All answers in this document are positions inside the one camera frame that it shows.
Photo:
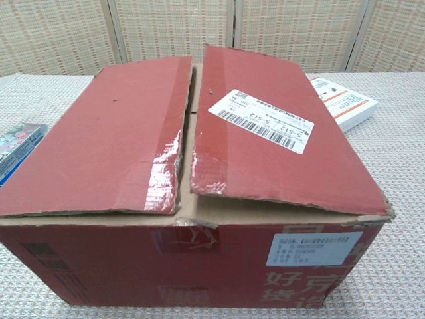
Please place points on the large red cardboard box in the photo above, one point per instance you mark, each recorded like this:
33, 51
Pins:
99, 133

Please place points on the white orange product box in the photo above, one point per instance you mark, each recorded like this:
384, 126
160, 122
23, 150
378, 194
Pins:
352, 106

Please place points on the blue white toothpaste box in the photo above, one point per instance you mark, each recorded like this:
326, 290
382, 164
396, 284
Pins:
8, 175

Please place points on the bamboo folding screen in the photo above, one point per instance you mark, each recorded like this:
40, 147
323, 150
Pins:
166, 33

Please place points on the beige woven tablecloth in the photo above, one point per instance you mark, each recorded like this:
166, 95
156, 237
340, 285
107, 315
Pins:
398, 166

